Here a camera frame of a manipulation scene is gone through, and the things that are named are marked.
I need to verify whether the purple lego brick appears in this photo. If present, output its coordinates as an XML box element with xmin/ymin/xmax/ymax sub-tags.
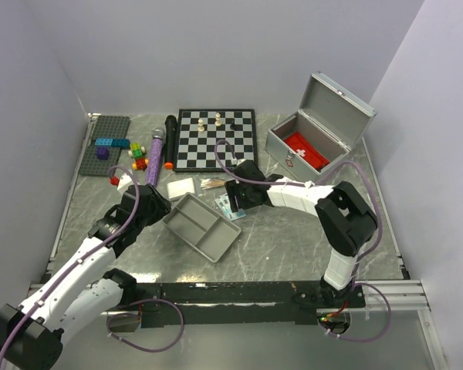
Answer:
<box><xmin>96</xmin><ymin>146</ymin><xmax>110</xmax><ymax>160</ymax></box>

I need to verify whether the blue lego brick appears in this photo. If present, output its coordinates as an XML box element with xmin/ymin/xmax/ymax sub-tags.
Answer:
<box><xmin>94</xmin><ymin>138</ymin><xmax>130</xmax><ymax>149</ymax></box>

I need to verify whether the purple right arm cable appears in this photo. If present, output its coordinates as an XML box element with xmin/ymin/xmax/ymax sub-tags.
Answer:
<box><xmin>214</xmin><ymin>139</ymin><xmax>384</xmax><ymax>286</ymax></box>

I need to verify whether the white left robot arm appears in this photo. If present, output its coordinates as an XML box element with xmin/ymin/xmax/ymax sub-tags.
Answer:
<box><xmin>0</xmin><ymin>185</ymin><xmax>171</xmax><ymax>369</ymax></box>

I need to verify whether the grey plastic tray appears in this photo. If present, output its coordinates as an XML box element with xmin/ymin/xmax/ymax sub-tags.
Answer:
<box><xmin>162</xmin><ymin>193</ymin><xmax>242</xmax><ymax>263</ymax></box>

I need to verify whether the light blue mask packet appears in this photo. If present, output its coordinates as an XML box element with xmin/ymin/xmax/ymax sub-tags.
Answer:
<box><xmin>215</xmin><ymin>194</ymin><xmax>246</xmax><ymax>221</ymax></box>

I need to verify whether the white gauze pad packet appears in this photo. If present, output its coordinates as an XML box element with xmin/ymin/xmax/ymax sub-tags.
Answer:
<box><xmin>167</xmin><ymin>177</ymin><xmax>197</xmax><ymax>201</ymax></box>

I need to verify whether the red first aid pouch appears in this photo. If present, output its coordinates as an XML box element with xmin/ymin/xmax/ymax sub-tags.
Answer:
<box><xmin>285</xmin><ymin>132</ymin><xmax>330</xmax><ymax>170</ymax></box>

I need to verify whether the lower grey lego baseplate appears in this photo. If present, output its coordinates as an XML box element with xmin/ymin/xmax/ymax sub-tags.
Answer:
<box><xmin>78</xmin><ymin>145</ymin><xmax>121</xmax><ymax>177</ymax></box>

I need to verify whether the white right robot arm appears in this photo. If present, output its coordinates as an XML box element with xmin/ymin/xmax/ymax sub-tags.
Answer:
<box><xmin>225</xmin><ymin>160</ymin><xmax>380</xmax><ymax>308</ymax></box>

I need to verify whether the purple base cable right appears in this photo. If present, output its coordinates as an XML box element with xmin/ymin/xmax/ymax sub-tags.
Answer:
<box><xmin>323</xmin><ymin>281</ymin><xmax>394</xmax><ymax>344</ymax></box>

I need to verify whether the grey lego baseplate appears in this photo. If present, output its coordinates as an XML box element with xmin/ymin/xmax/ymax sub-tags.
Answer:
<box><xmin>78</xmin><ymin>145</ymin><xmax>121</xmax><ymax>177</ymax></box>
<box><xmin>91</xmin><ymin>115</ymin><xmax>130</xmax><ymax>140</ymax></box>

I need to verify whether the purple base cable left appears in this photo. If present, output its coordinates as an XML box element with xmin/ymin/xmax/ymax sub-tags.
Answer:
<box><xmin>106</xmin><ymin>296</ymin><xmax>186</xmax><ymax>352</ymax></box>

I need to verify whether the purple glitter microphone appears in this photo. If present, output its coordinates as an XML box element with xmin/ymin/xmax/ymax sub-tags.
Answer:
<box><xmin>146</xmin><ymin>127</ymin><xmax>165</xmax><ymax>187</ymax></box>

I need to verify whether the colourful lego car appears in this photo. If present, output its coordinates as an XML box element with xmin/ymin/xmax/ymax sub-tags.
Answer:
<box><xmin>128</xmin><ymin>143</ymin><xmax>149</xmax><ymax>171</ymax></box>

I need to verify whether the bag of cotton swabs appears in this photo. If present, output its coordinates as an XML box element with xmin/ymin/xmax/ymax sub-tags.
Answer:
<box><xmin>200</xmin><ymin>177</ymin><xmax>226</xmax><ymax>190</ymax></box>

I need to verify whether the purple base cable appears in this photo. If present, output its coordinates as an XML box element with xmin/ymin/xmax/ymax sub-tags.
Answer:
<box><xmin>106</xmin><ymin>296</ymin><xmax>186</xmax><ymax>352</ymax></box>
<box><xmin>323</xmin><ymin>281</ymin><xmax>394</xmax><ymax>344</ymax></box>

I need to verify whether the upper grey lego baseplate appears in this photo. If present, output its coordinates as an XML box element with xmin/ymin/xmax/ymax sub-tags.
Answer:
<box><xmin>91</xmin><ymin>115</ymin><xmax>130</xmax><ymax>140</ymax></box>

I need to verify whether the black white chessboard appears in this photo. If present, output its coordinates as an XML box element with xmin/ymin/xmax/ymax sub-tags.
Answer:
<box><xmin>173</xmin><ymin>109</ymin><xmax>258</xmax><ymax>173</ymax></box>

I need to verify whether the grey metal case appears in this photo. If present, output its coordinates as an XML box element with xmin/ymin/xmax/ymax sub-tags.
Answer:
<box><xmin>265</xmin><ymin>72</ymin><xmax>377</xmax><ymax>181</ymax></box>

